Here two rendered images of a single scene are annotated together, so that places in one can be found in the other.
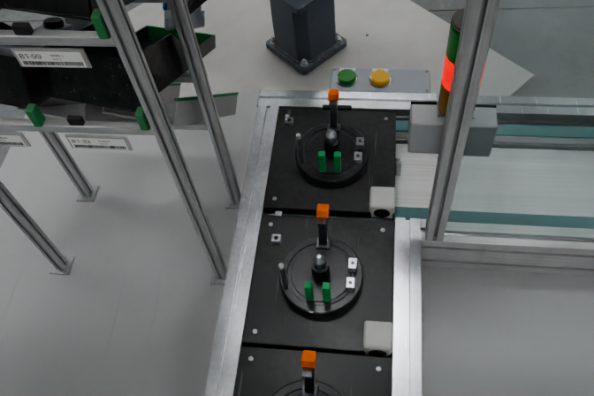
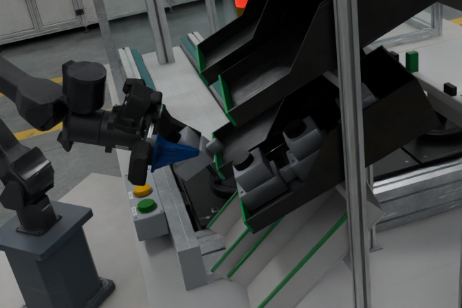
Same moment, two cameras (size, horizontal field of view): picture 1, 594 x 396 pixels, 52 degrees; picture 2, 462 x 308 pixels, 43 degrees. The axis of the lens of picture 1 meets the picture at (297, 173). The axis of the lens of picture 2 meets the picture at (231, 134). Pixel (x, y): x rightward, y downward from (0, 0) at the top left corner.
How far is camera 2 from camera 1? 152 cm
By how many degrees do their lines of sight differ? 81
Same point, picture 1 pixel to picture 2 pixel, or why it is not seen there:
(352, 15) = (14, 286)
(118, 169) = not seen: outside the picture
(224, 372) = (444, 166)
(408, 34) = not seen: hidden behind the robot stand
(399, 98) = (161, 178)
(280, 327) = (393, 155)
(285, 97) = (181, 234)
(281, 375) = (421, 144)
